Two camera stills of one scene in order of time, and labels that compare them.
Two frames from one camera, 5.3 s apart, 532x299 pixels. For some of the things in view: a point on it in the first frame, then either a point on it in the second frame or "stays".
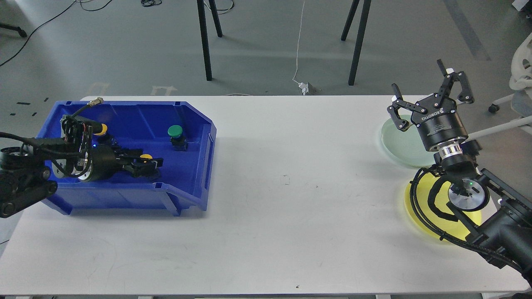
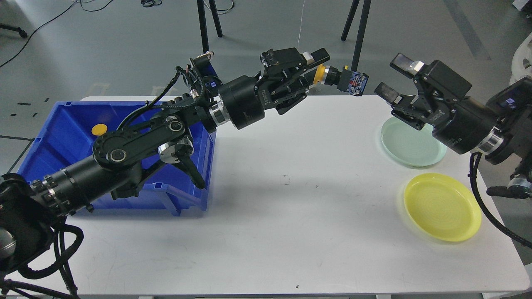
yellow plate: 427,197 stays
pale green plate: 407,145 stays
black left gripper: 106,162 -> 244,99
